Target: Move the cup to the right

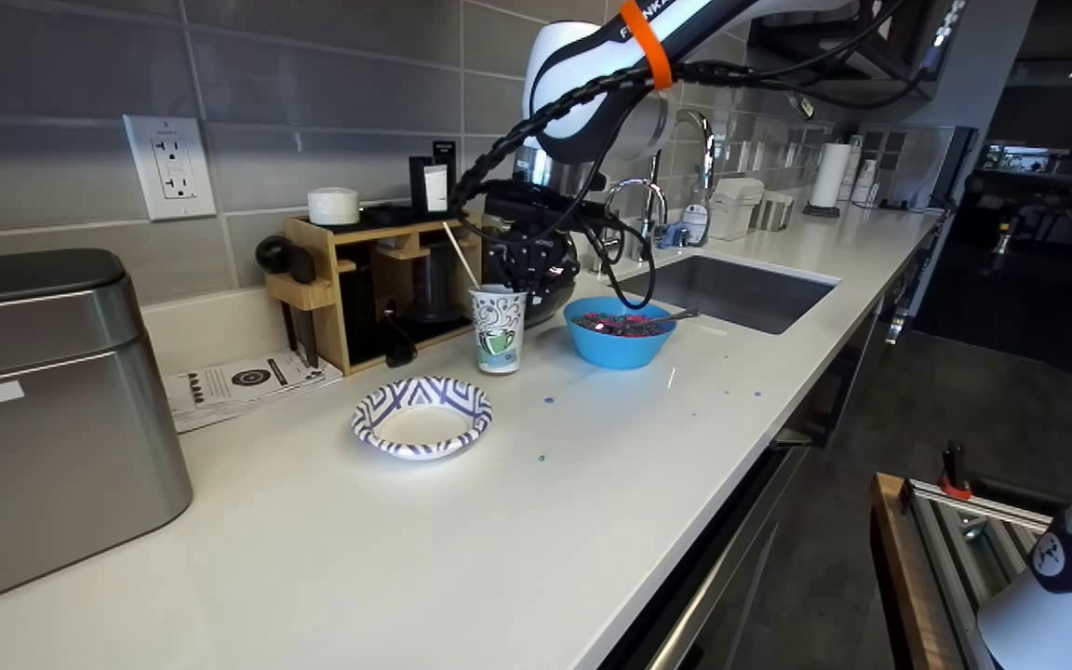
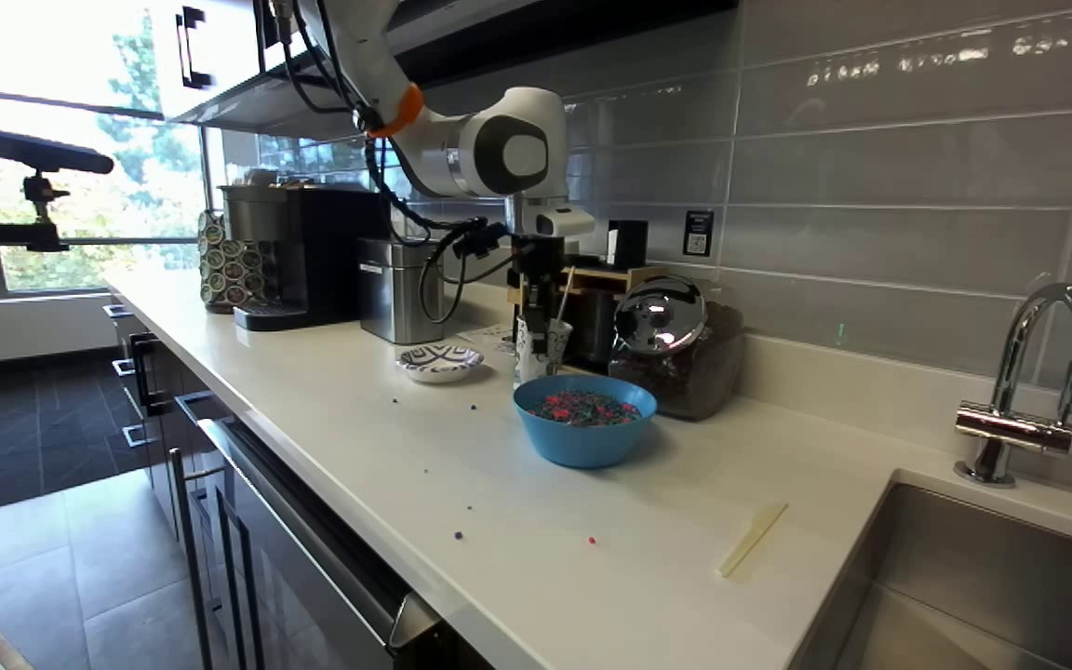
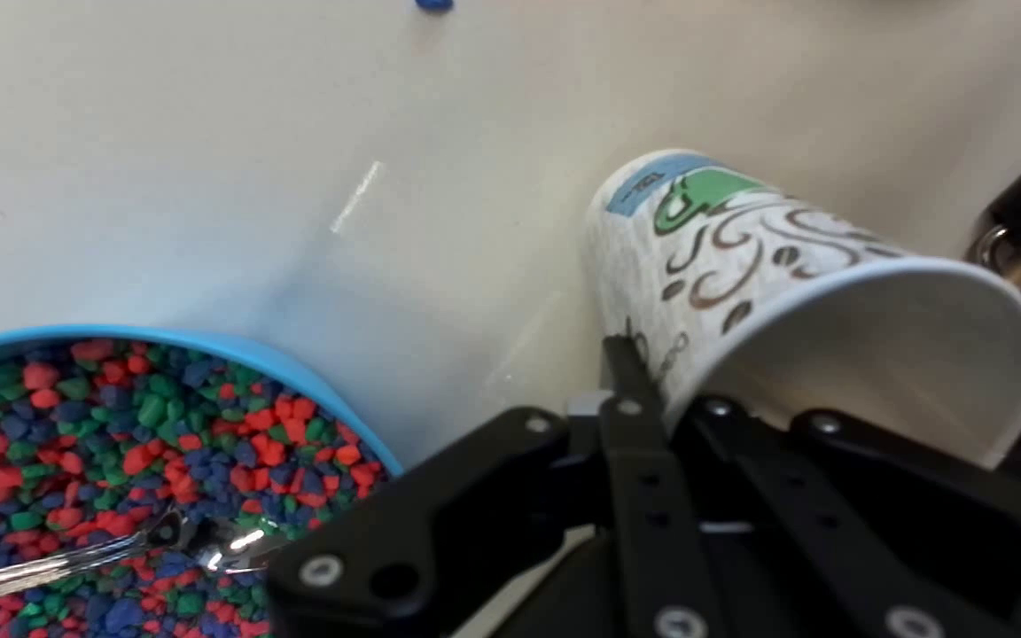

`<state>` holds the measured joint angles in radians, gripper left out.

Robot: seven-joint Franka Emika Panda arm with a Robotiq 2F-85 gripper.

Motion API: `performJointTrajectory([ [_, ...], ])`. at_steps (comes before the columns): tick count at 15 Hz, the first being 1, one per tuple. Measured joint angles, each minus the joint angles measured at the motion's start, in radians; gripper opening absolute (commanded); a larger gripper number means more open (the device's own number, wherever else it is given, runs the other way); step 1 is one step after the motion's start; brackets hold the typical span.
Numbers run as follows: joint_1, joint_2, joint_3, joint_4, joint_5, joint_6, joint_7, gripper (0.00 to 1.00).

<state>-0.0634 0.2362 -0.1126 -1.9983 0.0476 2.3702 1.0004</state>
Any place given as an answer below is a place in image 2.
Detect small black box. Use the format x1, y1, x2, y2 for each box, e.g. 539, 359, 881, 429
606, 216, 652, 273

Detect black coffee machine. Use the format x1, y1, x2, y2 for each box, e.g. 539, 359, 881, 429
217, 184, 394, 334

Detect small patterned plate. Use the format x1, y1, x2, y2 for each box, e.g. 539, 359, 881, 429
390, 344, 488, 386

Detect chrome faucet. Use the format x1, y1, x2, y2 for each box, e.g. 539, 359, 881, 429
954, 281, 1072, 487

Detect colourful beads in bowl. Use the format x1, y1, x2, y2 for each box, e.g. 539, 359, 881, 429
534, 386, 641, 431

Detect steel dishwasher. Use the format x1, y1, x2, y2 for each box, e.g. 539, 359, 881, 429
194, 412, 448, 670

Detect wooden box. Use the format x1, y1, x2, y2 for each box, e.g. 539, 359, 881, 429
553, 257, 668, 376

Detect blue bowl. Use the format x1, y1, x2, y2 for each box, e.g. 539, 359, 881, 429
510, 374, 661, 474

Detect upper cabinet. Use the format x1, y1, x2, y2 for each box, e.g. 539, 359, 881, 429
142, 0, 737, 141

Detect steel countertop appliance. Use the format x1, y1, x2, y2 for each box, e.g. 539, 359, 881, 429
354, 234, 466, 352

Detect black cabinet handle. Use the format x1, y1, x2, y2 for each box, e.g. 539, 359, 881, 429
171, 5, 217, 95

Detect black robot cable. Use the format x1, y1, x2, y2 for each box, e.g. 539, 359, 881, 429
357, 130, 517, 328

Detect black camera on stand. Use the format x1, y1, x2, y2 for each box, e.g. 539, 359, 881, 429
0, 125, 117, 255

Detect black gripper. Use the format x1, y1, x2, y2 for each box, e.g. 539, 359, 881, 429
510, 234, 570, 362

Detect patterned canister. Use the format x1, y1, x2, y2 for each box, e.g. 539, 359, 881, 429
194, 209, 247, 317

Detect cream plastic knife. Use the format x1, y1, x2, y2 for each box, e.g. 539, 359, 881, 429
713, 499, 797, 590

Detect steel sink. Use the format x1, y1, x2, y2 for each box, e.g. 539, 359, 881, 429
794, 476, 1072, 670

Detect wall outlet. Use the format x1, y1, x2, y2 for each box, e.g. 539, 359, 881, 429
682, 204, 718, 261

